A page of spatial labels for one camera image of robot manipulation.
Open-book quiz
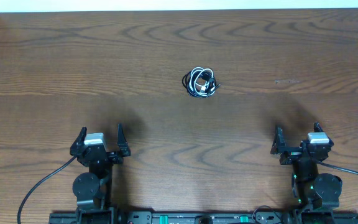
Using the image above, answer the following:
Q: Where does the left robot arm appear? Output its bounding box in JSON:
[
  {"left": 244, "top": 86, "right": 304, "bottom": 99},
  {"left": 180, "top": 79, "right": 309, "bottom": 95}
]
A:
[{"left": 70, "top": 124, "right": 131, "bottom": 223}]

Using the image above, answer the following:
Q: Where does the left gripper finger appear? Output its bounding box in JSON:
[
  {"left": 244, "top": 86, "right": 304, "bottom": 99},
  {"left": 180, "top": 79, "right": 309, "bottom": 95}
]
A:
[
  {"left": 70, "top": 127, "right": 87, "bottom": 156},
  {"left": 117, "top": 123, "right": 131, "bottom": 157}
]

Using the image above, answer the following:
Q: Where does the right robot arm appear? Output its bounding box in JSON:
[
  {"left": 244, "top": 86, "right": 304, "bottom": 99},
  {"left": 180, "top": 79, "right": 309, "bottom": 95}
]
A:
[{"left": 270, "top": 122, "right": 342, "bottom": 223}]

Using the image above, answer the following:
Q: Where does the short black USB cable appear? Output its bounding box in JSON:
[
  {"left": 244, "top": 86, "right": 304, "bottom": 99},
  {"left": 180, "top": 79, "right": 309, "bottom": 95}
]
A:
[{"left": 197, "top": 70, "right": 221, "bottom": 98}]

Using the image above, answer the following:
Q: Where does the long black USB cable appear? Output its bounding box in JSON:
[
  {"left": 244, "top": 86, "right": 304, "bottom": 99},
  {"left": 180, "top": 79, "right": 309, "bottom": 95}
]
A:
[{"left": 181, "top": 67, "right": 221, "bottom": 98}]

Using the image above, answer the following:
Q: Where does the white USB cable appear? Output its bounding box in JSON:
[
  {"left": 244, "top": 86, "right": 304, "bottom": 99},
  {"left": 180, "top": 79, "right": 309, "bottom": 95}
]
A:
[{"left": 187, "top": 68, "right": 214, "bottom": 97}]

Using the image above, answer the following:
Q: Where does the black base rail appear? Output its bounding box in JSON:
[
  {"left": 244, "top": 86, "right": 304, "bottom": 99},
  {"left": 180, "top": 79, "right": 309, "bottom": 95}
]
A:
[{"left": 48, "top": 210, "right": 358, "bottom": 224}]

